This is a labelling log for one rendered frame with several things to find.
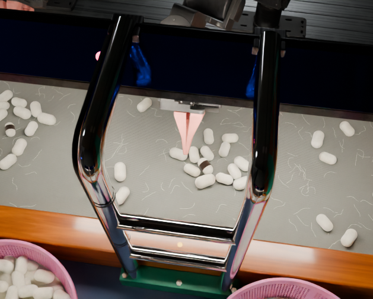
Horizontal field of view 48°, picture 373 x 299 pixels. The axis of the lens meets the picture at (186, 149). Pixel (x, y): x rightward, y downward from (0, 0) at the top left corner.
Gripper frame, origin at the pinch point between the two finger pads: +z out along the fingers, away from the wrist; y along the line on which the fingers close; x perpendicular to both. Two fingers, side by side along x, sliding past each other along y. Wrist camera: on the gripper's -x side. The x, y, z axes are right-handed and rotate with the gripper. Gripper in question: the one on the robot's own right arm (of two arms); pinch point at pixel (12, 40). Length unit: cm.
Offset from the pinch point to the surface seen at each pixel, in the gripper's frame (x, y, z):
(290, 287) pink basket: -14, 54, 34
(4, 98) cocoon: 4.1, -3.6, 11.2
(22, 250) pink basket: -14.1, 10.4, 33.9
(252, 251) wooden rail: -12, 48, 30
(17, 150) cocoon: -3.4, 3.4, 19.9
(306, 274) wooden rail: -14, 56, 32
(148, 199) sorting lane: -5.3, 28.9, 25.3
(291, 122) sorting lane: 8, 54, 10
